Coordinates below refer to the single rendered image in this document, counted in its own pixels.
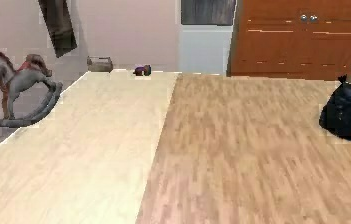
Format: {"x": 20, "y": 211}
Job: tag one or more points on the small purple toy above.
{"x": 142, "y": 70}

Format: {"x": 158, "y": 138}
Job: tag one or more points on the dark framed wall picture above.
{"x": 208, "y": 11}

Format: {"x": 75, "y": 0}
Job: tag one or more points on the black rubbish bag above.
{"x": 346, "y": 111}

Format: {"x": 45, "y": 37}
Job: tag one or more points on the grey rocking horse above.
{"x": 19, "y": 81}

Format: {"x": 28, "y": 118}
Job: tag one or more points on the brown wooden cupboard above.
{"x": 296, "y": 43}

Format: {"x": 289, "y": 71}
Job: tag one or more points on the small grey basket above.
{"x": 99, "y": 64}

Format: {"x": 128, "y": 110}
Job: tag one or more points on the dark hanging cloth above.
{"x": 59, "y": 26}

